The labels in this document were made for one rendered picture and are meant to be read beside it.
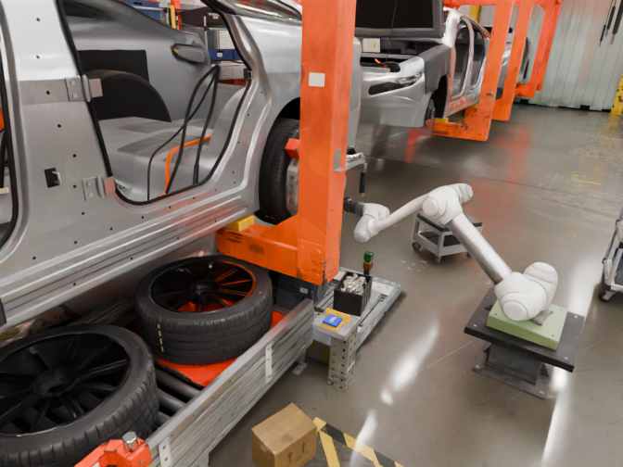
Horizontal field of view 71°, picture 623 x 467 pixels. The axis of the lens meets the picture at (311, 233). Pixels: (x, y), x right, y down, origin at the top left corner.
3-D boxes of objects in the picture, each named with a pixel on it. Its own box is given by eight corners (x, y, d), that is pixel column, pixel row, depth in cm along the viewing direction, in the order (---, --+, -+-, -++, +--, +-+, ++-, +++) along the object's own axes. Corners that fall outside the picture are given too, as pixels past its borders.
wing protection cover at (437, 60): (425, 88, 542) (430, 43, 521) (449, 90, 529) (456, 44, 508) (405, 93, 486) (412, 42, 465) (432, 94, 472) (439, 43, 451)
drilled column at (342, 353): (336, 373, 233) (341, 307, 216) (353, 381, 228) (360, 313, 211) (327, 385, 225) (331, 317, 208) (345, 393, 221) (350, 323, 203)
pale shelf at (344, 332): (351, 287, 233) (351, 283, 232) (381, 296, 225) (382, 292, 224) (311, 329, 199) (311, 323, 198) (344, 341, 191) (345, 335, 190)
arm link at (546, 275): (553, 302, 227) (567, 266, 217) (541, 317, 214) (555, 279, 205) (522, 289, 236) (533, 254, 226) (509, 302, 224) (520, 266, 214)
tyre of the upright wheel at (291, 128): (236, 135, 236) (250, 240, 270) (273, 142, 226) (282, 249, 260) (300, 105, 285) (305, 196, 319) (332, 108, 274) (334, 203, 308)
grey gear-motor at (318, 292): (271, 296, 286) (271, 247, 272) (328, 316, 267) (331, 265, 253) (254, 309, 272) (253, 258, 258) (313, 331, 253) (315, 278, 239)
